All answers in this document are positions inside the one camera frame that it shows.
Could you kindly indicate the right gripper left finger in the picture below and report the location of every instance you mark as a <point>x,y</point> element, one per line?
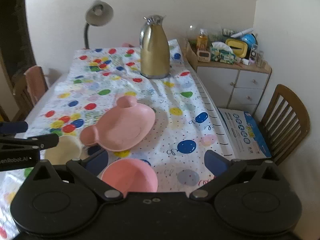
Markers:
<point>86,171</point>

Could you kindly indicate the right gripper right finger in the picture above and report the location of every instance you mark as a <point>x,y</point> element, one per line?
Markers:
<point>225,172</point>

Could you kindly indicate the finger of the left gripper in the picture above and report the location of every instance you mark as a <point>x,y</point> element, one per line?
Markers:
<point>13,127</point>
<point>45,141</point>

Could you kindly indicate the cream bowl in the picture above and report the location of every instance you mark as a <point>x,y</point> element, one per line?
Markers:
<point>68,148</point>

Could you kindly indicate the large pink bowl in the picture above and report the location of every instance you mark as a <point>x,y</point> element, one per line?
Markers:
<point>130,175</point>

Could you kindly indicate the blue white cardboard box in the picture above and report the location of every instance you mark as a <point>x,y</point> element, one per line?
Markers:
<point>246,139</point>

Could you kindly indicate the wooden chair far left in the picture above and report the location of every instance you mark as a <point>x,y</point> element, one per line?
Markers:
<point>22,99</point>

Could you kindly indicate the wooden chair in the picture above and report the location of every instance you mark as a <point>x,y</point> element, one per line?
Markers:
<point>22,99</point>
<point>285,124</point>

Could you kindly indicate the pink cloth on chair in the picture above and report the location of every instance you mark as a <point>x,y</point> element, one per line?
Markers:
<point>36,83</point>

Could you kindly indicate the pink bear-shaped plate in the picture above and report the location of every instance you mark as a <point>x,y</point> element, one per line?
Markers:
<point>121,127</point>

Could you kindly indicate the wooden chair right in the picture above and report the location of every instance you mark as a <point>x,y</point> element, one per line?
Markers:
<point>285,124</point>

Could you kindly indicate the white drawer cabinet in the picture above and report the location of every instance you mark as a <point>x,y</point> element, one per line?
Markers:
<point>232,86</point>

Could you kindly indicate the white digital timer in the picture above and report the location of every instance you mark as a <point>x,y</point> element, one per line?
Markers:
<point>202,55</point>

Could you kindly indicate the green floral tissue pack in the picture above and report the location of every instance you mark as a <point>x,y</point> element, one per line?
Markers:
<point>221,52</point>

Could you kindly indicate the yellow tissue box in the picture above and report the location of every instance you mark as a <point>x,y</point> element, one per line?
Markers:
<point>238,47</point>

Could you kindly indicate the orange drink bottle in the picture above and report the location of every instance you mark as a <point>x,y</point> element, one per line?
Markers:
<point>202,40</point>

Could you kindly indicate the blue globe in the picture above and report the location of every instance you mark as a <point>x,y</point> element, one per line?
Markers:
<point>250,40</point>

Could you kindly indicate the gold thermos jug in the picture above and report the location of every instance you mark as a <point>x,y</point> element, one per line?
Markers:
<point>154,49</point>

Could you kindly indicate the grey desk lamp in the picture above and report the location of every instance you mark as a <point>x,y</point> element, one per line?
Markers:
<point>99,14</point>

